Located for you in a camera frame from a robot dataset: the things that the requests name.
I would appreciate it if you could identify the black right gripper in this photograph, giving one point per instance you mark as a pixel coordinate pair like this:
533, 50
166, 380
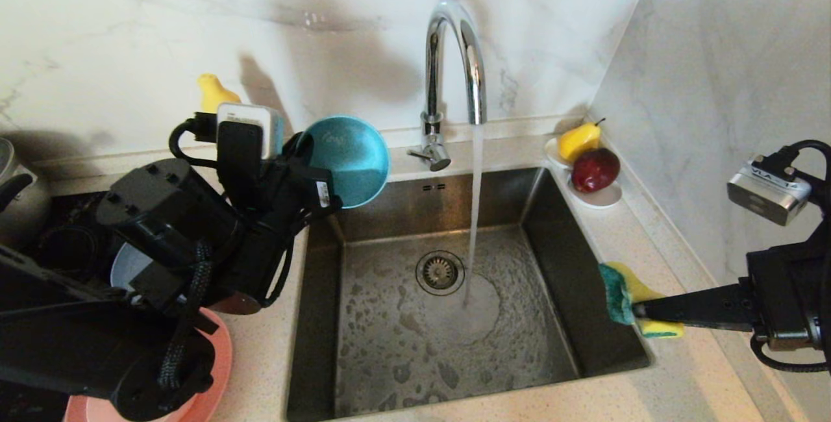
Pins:
792, 292

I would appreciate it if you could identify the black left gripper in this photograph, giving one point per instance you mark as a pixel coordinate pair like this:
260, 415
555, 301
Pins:
272, 214

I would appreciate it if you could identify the teal bowl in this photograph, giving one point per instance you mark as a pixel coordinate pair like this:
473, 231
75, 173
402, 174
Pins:
354, 162

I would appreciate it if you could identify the yellow green sponge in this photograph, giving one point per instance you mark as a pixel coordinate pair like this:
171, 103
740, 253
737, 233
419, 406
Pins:
617, 292

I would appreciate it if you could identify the dish soap bottle yellow cap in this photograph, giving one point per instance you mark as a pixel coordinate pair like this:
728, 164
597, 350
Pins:
213, 91

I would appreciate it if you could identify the chrome gooseneck faucet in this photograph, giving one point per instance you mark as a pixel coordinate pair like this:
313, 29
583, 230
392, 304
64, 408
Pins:
432, 71

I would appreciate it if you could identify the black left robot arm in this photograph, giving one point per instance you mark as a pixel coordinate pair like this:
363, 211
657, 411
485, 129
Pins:
65, 350

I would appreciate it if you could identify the stainless steel sink basin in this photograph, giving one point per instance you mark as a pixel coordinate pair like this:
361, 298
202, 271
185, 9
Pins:
389, 370

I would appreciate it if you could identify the small white fruit dish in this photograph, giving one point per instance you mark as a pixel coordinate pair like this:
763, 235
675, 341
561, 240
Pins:
602, 200

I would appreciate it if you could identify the dark red apple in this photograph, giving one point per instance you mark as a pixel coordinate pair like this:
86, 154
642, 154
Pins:
594, 171

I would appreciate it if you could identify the round metal drain strainer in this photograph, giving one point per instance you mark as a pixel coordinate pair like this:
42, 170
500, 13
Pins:
440, 273

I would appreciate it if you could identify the yellow pear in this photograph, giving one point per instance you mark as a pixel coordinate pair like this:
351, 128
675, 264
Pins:
578, 141

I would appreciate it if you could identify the blue plate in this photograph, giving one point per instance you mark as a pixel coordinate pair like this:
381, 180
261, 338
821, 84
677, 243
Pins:
126, 269

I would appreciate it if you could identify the pink plate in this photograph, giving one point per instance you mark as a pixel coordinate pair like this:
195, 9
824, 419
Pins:
221, 357

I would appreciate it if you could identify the black glass cooktop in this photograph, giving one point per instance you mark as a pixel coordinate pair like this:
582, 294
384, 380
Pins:
71, 221

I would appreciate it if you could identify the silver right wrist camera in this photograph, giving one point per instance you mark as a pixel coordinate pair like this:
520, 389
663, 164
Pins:
769, 191

